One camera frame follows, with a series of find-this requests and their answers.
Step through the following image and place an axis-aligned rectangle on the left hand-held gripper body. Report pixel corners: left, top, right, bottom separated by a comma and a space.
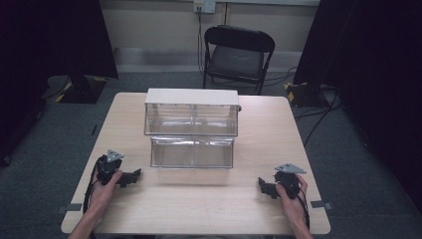
96, 149, 125, 186

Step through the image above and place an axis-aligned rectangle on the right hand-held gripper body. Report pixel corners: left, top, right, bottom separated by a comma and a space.
273, 162, 308, 200

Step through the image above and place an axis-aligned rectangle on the clear plastic drawer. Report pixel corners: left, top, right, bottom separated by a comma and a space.
149, 134, 236, 170

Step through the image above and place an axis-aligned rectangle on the clear drawer cabinet white top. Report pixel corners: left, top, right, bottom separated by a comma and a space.
143, 87, 242, 137

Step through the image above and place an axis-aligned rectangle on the person's left hand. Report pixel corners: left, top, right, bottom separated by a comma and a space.
89, 169, 124, 214

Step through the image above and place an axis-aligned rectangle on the person's right hand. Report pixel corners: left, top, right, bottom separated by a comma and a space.
275, 173, 310, 222

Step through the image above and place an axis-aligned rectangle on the grey tape strip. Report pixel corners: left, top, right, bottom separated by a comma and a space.
310, 199, 333, 211
56, 202, 84, 214

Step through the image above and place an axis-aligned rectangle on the black stand base striped tape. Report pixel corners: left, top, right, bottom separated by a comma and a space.
55, 74, 109, 105
284, 81, 334, 110

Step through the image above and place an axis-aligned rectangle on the black folding chair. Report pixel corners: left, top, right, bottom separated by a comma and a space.
202, 24, 277, 97

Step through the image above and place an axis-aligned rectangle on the dark curtain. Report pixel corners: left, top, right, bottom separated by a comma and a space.
293, 0, 422, 213
0, 0, 119, 166

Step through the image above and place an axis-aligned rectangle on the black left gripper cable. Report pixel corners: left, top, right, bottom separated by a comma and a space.
82, 156, 105, 214

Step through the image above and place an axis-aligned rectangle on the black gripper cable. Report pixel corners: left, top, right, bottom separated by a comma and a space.
82, 156, 105, 214
296, 186, 312, 231

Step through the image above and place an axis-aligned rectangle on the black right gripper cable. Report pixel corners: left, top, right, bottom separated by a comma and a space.
296, 186, 312, 231

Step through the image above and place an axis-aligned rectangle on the black floor cable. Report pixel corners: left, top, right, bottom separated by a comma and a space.
263, 66, 343, 147

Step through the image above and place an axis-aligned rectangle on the black wall socket cable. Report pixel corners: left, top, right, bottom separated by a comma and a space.
196, 6, 206, 78

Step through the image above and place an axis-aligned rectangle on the white wall socket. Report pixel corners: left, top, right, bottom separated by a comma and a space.
193, 0, 217, 15

